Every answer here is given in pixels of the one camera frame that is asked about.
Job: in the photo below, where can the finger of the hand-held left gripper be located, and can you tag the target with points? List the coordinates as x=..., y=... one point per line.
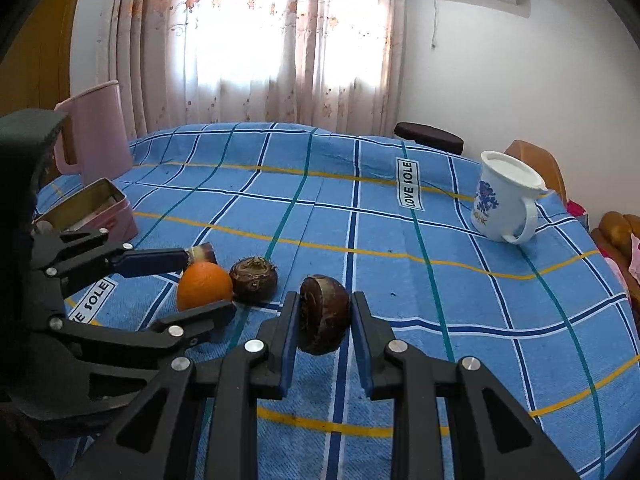
x=200, y=316
x=150, y=262

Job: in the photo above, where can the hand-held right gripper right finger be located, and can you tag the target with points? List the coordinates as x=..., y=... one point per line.
x=361, y=355

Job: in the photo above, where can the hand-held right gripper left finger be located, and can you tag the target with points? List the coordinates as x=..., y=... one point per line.
x=290, y=350

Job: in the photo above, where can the orange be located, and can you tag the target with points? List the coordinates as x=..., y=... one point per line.
x=205, y=287

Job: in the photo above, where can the dark brown water chestnut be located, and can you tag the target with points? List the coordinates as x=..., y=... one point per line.
x=253, y=281
x=204, y=254
x=324, y=312

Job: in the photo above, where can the pink tin box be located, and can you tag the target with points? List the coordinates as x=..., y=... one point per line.
x=120, y=215

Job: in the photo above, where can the white paper card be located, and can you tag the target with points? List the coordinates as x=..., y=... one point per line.
x=95, y=212

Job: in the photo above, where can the pink electric kettle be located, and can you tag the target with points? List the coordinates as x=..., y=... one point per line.
x=100, y=130

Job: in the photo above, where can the wooden door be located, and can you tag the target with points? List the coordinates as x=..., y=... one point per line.
x=35, y=50

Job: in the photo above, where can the white mug with blue print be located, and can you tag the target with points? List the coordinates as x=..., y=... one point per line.
x=500, y=200

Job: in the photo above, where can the dark round stool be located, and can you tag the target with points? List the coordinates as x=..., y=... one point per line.
x=429, y=137

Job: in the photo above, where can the sheer floral curtain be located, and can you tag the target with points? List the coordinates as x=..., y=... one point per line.
x=250, y=45

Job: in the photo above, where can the red cloth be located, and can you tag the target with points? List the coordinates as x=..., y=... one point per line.
x=577, y=212

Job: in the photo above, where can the orange chair back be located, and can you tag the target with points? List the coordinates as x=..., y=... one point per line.
x=542, y=162

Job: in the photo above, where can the brown leather sofa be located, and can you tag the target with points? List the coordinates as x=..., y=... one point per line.
x=612, y=230

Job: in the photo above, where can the pink cloth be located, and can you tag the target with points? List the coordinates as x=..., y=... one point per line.
x=635, y=257

